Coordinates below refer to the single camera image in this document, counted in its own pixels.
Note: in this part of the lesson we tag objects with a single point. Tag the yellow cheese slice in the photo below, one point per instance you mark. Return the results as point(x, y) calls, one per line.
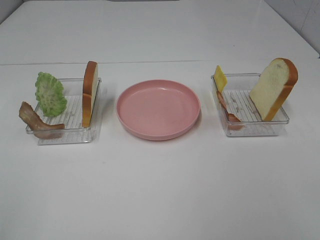
point(220, 79)

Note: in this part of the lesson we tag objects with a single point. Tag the bacon strip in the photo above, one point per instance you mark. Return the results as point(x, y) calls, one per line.
point(32, 119)
point(233, 121)

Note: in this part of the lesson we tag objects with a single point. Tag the bread slice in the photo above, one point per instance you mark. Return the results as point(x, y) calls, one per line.
point(89, 90)
point(273, 87)

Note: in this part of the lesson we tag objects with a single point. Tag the green lettuce leaf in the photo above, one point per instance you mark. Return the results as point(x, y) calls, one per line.
point(50, 95)

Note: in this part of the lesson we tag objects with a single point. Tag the pink round plate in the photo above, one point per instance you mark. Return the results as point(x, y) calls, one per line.
point(158, 109)

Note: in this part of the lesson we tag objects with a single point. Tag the clear right plastic tray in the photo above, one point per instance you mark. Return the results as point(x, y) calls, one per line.
point(239, 103)

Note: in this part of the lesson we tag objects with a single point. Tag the clear plastic tray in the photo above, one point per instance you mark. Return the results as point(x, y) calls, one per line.
point(72, 117)
point(239, 103)

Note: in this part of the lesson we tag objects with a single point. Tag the clear left plastic tray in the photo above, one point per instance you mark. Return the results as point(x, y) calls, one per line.
point(72, 117)

